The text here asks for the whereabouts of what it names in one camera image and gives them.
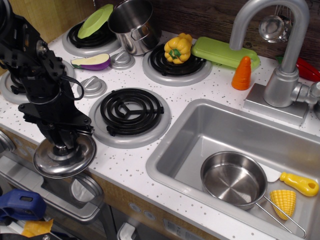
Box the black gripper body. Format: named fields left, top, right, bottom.
left=18, top=81, right=93, bottom=135

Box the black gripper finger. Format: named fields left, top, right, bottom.
left=61, top=129, right=79, bottom=149
left=37, top=122, right=60, bottom=145

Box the shiny steel pot lid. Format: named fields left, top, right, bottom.
left=32, top=134, right=97, bottom=179

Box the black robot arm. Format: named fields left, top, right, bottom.
left=0, top=0, right=93, bottom=150

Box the silver stove knob middle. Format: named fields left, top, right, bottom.
left=77, top=76, right=107, bottom=99

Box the silver stove knob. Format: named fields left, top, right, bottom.
left=77, top=76, right=107, bottom=99
left=110, top=50, right=136, bottom=71

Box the front left black stove burner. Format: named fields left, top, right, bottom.
left=0, top=60, right=76, bottom=105

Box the black stove burner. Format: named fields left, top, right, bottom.
left=62, top=21, right=121, bottom=57
left=0, top=60, right=76, bottom=105
left=89, top=88, right=171, bottom=149
left=142, top=44, right=212, bottom=87

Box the front right black stove burner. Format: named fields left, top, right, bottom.
left=89, top=88, right=171, bottom=149

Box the silver stove knob upper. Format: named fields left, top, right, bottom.
left=110, top=50, right=136, bottom=71

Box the back left black stove burner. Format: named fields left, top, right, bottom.
left=62, top=21, right=121, bottom=57

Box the back right black stove burner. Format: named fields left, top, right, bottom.
left=142, top=44, right=212, bottom=87

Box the silver dial at left edge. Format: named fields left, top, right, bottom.
left=0, top=131, right=16, bottom=154

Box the silver front oven dial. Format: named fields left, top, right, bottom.
left=70, top=172, right=103, bottom=203

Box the toy eggplant half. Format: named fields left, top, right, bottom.
left=70, top=53, right=111, bottom=71

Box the blue clamp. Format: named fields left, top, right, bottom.
left=0, top=189, right=47, bottom=221

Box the yellow cloth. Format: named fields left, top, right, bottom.
left=21, top=219, right=54, bottom=238

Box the green plastic plate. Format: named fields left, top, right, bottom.
left=77, top=4, right=114, bottom=39

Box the steel cooking pot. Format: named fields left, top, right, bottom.
left=107, top=0, right=162, bottom=56

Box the silver toy sink basin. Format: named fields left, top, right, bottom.
left=146, top=99, right=320, bottom=240

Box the yellow toy bell pepper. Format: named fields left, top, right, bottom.
left=164, top=33, right=193, bottom=65

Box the green plastic cutting board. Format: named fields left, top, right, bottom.
left=191, top=36, right=261, bottom=71

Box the small steel saucepan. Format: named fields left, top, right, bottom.
left=200, top=151, right=307, bottom=238

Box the orange toy carrot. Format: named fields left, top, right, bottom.
left=231, top=56, right=252, bottom=91

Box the silver toy faucet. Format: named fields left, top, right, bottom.
left=229, top=0, right=320, bottom=126

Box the yellow toy corn piece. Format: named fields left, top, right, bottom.
left=269, top=189, right=296, bottom=220

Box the hanging steel ladle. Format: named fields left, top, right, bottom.
left=258, top=5, right=293, bottom=43

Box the red toy chili pepper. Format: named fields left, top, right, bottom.
left=295, top=57, right=320, bottom=82

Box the silver oven door handle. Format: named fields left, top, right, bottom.
left=0, top=156, right=101, bottom=224

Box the yellow handled toy knife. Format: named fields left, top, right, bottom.
left=259, top=163, right=320, bottom=197

